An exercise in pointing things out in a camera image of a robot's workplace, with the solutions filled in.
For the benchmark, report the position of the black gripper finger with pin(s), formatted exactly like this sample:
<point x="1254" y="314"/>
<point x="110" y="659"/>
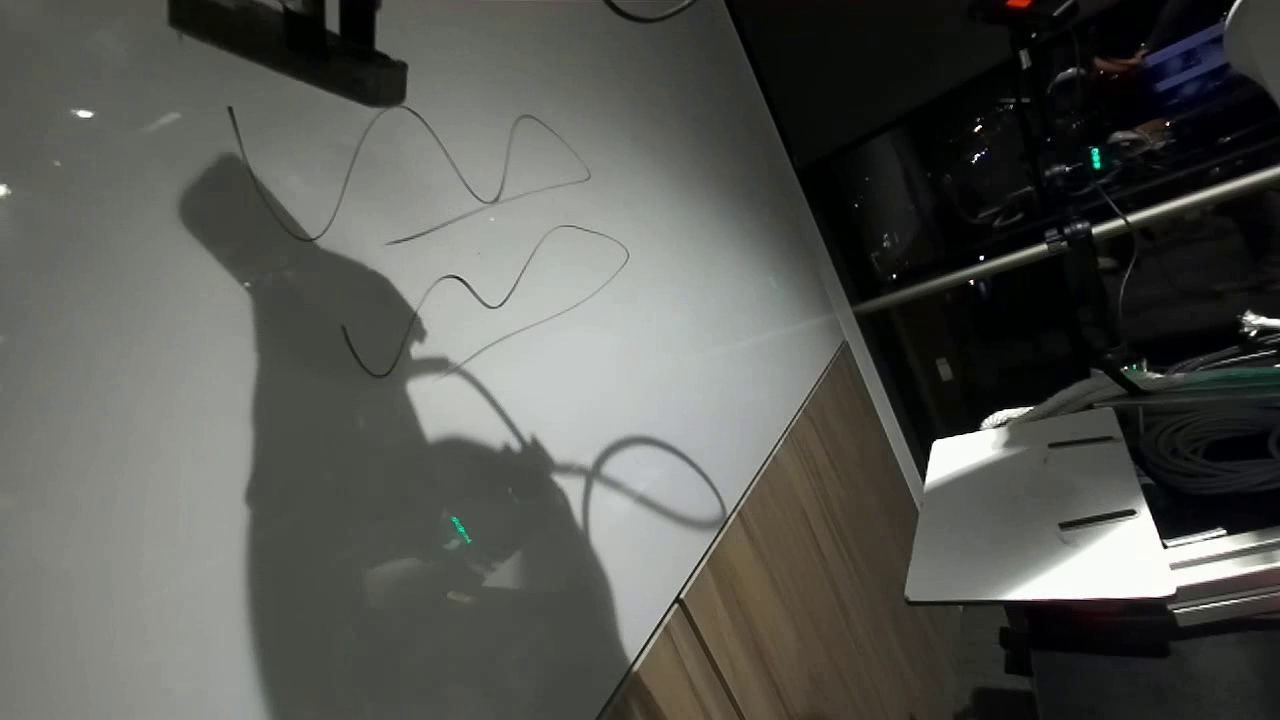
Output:
<point x="360" y="21"/>
<point x="305" y="21"/>

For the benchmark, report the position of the large white board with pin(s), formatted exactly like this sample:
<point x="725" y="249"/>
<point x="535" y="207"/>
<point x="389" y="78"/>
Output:
<point x="132" y="334"/>

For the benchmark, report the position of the black tripod stand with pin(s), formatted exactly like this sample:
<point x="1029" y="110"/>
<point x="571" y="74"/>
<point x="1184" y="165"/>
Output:
<point x="1063" y="163"/>

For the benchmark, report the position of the long metal rod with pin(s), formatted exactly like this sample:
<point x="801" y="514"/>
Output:
<point x="1066" y="242"/>

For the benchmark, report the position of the blue lit screen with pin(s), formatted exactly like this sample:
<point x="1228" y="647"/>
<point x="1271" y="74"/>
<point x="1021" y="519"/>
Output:
<point x="1184" y="64"/>

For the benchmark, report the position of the aluminium frame rail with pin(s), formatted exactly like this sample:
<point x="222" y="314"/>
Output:
<point x="1224" y="567"/>

